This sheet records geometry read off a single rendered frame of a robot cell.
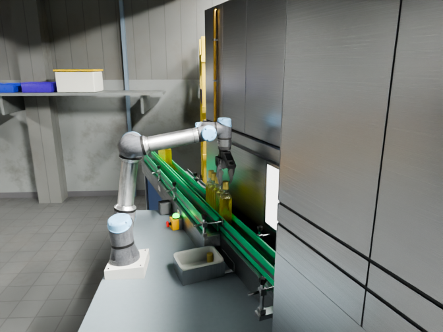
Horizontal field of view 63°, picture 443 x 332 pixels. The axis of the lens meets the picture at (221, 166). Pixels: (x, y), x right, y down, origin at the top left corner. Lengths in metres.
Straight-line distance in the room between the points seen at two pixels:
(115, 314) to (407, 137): 1.38
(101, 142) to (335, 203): 4.53
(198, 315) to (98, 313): 0.43
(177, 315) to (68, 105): 3.96
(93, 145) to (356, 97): 4.65
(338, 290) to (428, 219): 0.31
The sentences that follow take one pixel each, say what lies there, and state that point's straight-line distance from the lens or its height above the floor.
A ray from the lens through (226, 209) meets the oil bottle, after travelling 2.00.
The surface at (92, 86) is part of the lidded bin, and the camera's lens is 4.42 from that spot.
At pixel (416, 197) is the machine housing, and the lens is 0.68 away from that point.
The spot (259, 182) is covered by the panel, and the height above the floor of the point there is 1.19.
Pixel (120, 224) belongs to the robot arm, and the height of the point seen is 1.02.
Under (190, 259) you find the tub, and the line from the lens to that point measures 1.96.
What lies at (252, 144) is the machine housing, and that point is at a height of 1.37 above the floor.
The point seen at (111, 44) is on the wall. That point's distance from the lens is 5.03.
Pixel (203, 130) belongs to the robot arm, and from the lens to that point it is 1.73.
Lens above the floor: 1.77
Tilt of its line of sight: 16 degrees down
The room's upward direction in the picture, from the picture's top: straight up
